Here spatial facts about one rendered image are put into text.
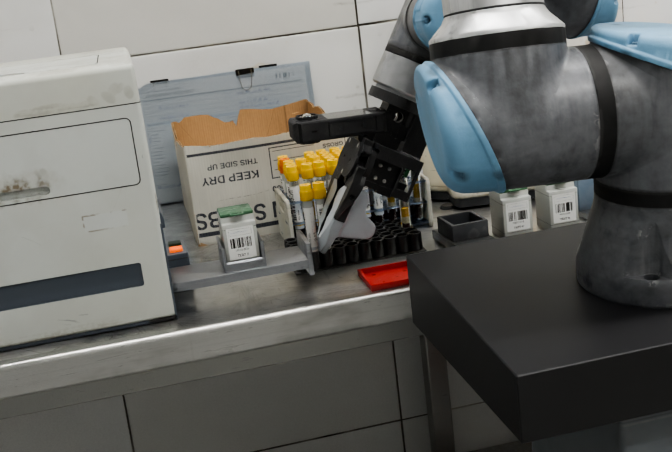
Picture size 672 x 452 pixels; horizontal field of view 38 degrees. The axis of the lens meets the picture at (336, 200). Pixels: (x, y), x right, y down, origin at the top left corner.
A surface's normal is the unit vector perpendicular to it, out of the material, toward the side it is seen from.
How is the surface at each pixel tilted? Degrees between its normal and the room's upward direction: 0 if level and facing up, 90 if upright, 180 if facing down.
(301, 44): 90
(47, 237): 90
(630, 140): 108
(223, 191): 87
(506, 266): 4
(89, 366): 90
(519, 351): 4
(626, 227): 75
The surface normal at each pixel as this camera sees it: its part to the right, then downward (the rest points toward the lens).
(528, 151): 0.11, 0.49
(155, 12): 0.22, 0.21
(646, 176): -0.44, 0.32
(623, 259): -0.70, -0.01
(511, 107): 0.01, 0.05
